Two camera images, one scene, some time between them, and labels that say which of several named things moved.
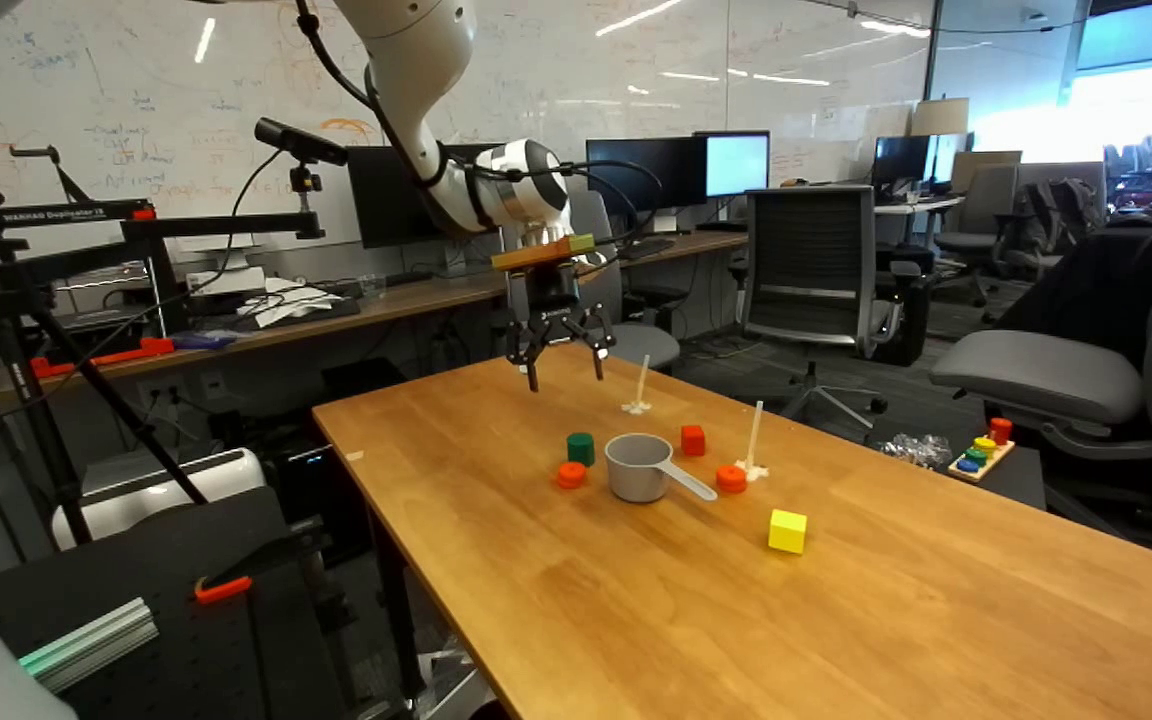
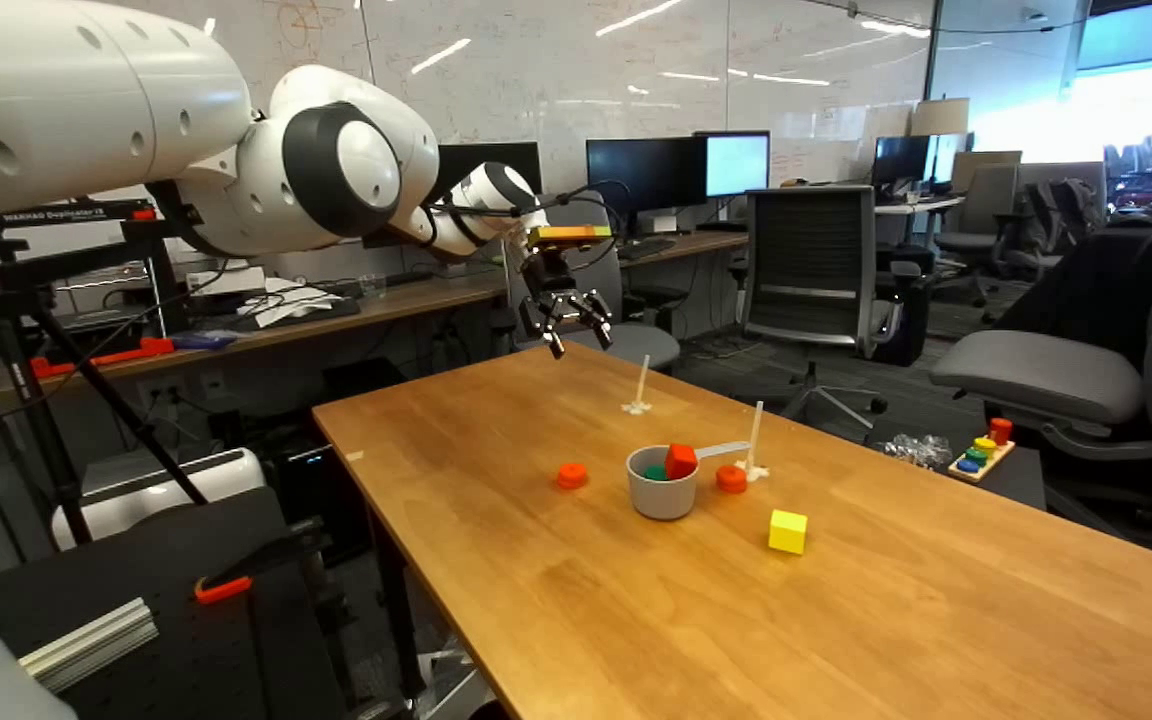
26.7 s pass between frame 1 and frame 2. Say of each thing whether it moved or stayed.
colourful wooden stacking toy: stayed
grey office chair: stayed
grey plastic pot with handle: moved
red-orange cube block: stayed
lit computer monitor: stayed
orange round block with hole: moved
